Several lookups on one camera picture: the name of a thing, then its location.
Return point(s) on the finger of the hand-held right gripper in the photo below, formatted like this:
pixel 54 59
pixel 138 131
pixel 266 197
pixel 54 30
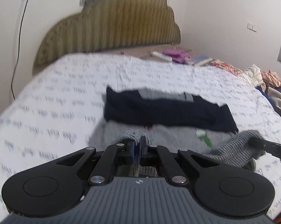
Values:
pixel 268 147

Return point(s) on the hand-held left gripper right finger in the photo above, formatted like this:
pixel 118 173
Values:
pixel 142 149

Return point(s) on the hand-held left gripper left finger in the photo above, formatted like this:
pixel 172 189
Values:
pixel 130 149

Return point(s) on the grey sweater with navy sleeves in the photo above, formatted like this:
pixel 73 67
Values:
pixel 168 114

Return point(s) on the pile of clothes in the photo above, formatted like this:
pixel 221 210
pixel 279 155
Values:
pixel 273 86

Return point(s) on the white printed quilt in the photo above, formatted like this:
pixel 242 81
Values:
pixel 61 93

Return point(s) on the purple cloth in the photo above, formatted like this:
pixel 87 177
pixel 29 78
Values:
pixel 176 54

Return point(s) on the blue book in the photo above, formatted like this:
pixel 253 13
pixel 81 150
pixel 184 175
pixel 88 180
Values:
pixel 202 59

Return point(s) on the olive padded headboard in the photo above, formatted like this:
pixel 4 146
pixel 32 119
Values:
pixel 117 25

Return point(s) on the white wall switch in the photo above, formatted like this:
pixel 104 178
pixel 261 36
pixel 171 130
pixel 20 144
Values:
pixel 252 26

